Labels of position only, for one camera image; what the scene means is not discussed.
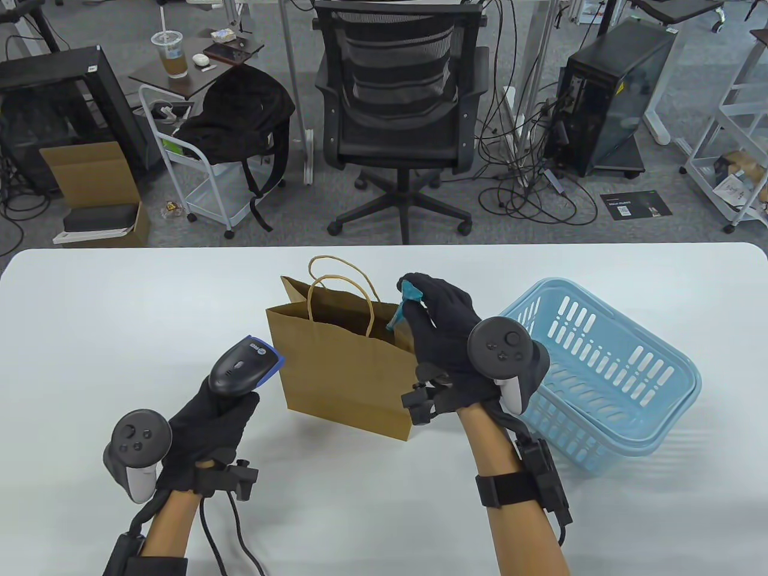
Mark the brown paper bag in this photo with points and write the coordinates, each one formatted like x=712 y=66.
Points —
x=342 y=366

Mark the black mesh office chair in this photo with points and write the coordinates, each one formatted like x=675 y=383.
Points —
x=396 y=138

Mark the open cardboard box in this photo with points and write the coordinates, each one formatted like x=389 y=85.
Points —
x=90 y=174

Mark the small yellow wrapper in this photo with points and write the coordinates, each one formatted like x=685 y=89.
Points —
x=172 y=209

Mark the black backpack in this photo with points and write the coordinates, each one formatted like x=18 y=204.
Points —
x=240 y=114

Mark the black computer tower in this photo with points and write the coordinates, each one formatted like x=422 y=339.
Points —
x=624 y=60

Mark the person's right hand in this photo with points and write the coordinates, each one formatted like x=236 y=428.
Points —
x=444 y=336

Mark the plastic cup with straw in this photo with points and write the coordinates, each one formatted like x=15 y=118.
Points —
x=174 y=60

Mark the brown paper packet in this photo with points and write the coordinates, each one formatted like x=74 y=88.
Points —
x=744 y=162

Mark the person's left hand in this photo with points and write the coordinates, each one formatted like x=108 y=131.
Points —
x=210 y=426

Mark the black leaflet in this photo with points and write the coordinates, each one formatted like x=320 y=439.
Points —
x=636 y=206

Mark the light blue plastic basket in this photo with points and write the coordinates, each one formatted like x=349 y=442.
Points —
x=660 y=420

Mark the teal instant coffee powder package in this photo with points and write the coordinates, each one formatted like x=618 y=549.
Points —
x=410 y=292

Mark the white rolling cart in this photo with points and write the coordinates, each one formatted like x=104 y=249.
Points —
x=216 y=198

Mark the small snack packet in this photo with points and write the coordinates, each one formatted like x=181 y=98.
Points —
x=223 y=35

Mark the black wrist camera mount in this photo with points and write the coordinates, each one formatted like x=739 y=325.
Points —
x=129 y=555
x=540 y=480

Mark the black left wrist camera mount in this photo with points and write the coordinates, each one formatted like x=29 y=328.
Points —
x=129 y=555

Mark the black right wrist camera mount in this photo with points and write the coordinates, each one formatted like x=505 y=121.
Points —
x=540 y=480

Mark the white desk leg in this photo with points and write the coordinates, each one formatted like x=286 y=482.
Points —
x=657 y=114
x=294 y=72
x=534 y=60

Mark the brown side table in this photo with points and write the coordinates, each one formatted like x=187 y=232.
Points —
x=201 y=81

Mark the person's right forearm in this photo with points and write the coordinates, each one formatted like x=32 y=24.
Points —
x=516 y=510

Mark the black grey controller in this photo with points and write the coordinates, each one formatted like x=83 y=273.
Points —
x=141 y=441
x=498 y=348

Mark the person's left forearm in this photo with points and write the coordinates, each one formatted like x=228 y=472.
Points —
x=171 y=522

